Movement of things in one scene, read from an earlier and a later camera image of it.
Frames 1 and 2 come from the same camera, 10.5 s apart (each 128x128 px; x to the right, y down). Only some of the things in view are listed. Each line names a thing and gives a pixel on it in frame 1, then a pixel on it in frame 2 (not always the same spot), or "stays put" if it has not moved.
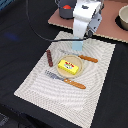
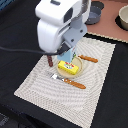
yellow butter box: [68, 67] stays put
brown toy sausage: [49, 57] stays put
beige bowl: [123, 16] stays put
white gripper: [87, 15] → [61, 23]
